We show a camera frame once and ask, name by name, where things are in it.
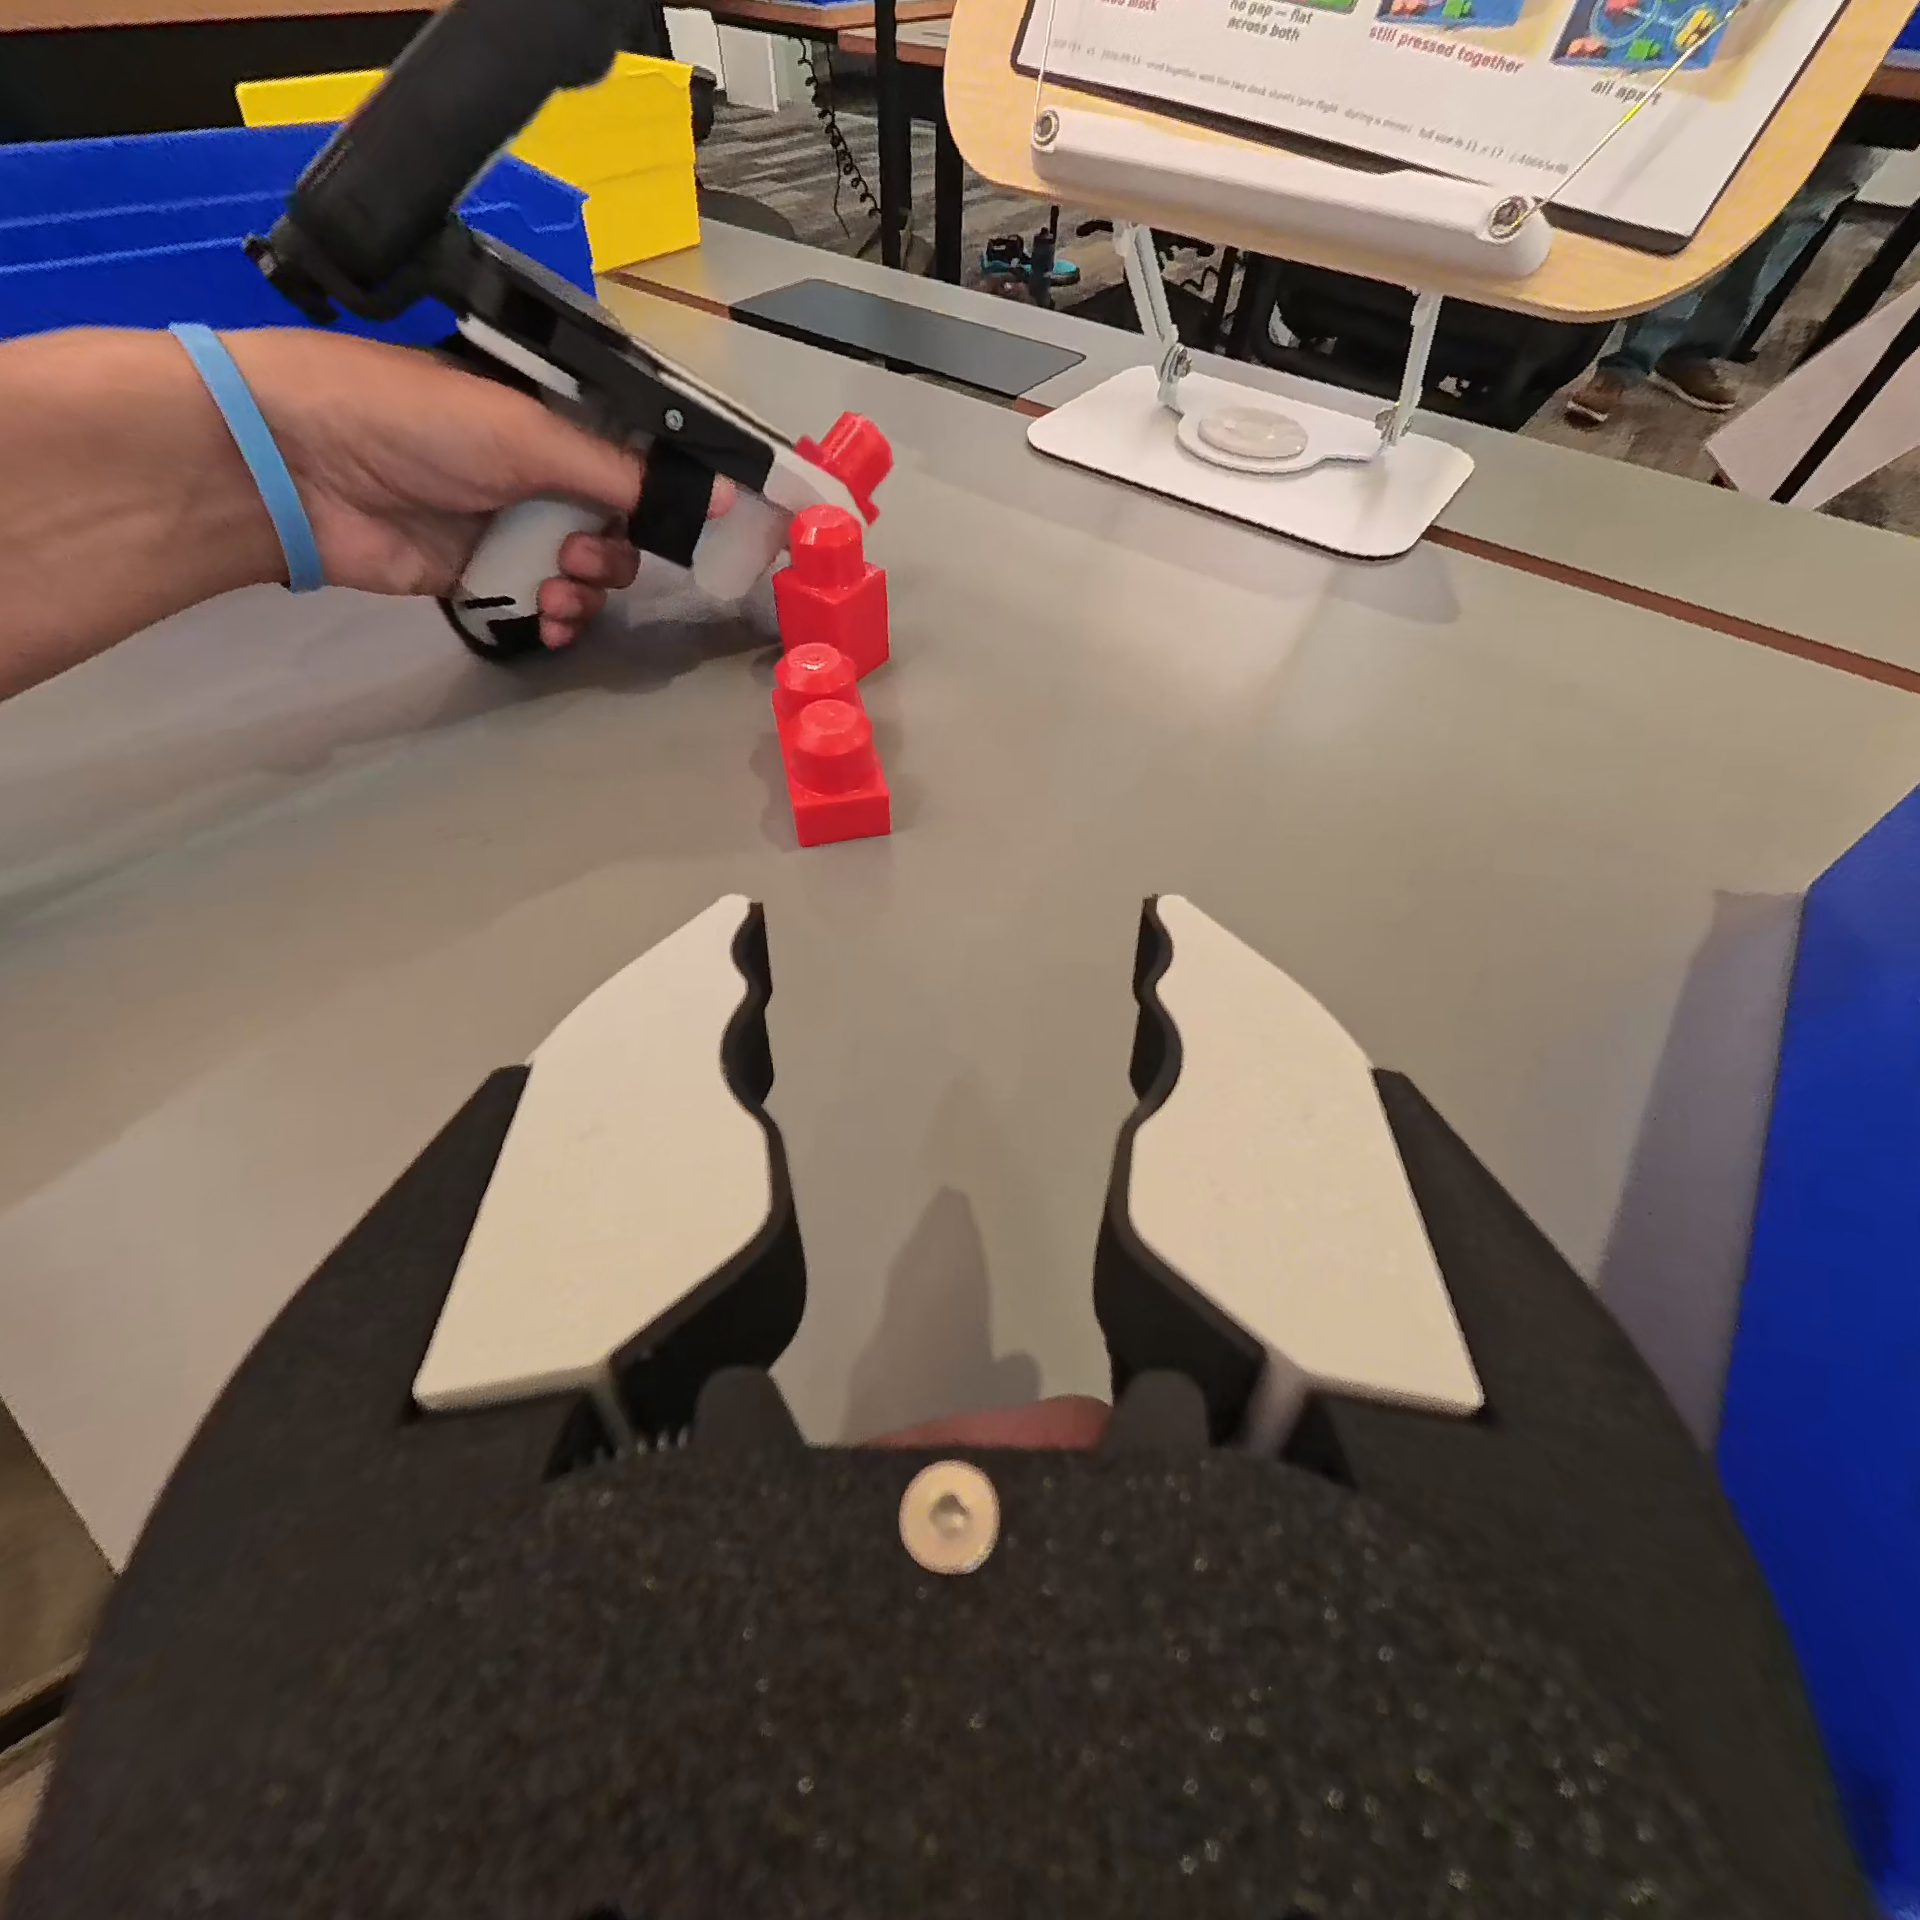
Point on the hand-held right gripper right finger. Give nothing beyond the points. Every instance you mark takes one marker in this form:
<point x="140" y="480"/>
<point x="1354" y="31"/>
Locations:
<point x="1306" y="1200"/>

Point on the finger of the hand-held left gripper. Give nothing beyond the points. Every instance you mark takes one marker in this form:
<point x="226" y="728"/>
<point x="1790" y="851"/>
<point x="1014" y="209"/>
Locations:
<point x="805" y="486"/>

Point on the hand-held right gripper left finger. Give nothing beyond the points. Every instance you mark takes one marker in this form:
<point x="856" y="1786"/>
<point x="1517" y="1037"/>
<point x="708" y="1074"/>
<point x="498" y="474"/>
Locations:
<point x="600" y="1200"/>

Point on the red toy building block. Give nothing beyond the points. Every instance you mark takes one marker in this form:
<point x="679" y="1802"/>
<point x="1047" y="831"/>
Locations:
<point x="853" y="460"/>
<point x="833" y="593"/>

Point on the red two-stud toy block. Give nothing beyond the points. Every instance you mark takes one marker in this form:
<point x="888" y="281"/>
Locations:
<point x="833" y="756"/>

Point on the blue plastic bin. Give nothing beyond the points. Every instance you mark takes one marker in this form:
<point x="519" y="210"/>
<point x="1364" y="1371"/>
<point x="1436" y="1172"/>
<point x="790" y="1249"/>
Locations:
<point x="181" y="226"/>
<point x="1830" y="1350"/>

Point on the person's left forearm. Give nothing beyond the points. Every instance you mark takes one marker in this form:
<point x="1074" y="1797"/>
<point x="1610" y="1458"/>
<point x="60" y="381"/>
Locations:
<point x="121" y="496"/>

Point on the person's left hand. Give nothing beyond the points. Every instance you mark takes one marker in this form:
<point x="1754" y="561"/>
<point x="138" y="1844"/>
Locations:
<point x="450" y="450"/>

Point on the yellow plastic bin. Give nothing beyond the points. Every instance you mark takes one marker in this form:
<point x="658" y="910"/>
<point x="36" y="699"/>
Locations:
<point x="600" y="136"/>

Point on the black flat panel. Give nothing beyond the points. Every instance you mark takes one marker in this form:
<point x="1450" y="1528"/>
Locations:
<point x="901" y="337"/>

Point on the blue wristband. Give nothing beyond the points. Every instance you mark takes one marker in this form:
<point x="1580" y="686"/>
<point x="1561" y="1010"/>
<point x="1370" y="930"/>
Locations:
<point x="257" y="450"/>

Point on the wooden display board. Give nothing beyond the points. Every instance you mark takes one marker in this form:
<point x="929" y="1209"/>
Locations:
<point x="990" y="120"/>

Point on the printed instruction sheet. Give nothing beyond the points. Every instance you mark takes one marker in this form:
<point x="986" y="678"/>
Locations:
<point x="1350" y="76"/>

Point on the white angled panel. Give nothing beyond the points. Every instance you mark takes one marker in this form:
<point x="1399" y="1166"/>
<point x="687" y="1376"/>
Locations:
<point x="1830" y="406"/>

